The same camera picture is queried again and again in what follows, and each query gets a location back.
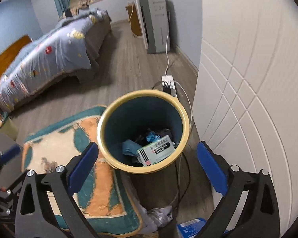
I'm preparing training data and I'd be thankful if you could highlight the white medicine box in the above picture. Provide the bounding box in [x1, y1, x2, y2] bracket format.
[137, 135, 175, 166]

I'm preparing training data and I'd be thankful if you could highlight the wooden headboard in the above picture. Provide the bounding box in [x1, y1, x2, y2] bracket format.
[0, 35, 32, 78]

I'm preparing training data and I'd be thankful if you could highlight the bed with blue duvet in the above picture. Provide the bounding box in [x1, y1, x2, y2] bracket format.
[0, 8, 111, 112]

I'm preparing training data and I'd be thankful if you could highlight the black plastic bag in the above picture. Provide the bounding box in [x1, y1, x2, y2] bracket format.
[132, 128, 173, 146]

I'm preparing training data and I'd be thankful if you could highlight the white power strip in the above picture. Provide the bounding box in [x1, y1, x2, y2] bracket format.
[161, 75, 177, 97]

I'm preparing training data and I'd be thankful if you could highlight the blue box on floor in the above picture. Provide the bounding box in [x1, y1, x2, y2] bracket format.
[176, 218, 207, 238]

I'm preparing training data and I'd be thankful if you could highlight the yellow rimmed teal trash bin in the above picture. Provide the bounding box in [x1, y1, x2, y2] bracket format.
[97, 89, 190, 175]

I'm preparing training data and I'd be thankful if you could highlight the wooden side cabinet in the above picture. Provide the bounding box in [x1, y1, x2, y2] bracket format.
[125, 3, 142, 38]

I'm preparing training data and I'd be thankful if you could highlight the white grey air purifier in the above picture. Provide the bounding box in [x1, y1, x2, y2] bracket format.
[135, 0, 170, 54]

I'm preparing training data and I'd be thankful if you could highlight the white power cable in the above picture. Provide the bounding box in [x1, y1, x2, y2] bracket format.
[164, 7, 172, 77]

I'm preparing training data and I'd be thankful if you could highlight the blue glove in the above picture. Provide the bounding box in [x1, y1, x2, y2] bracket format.
[146, 131, 161, 143]

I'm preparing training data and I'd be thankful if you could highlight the small green waste bin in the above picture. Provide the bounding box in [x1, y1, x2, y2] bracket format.
[0, 117, 19, 141]

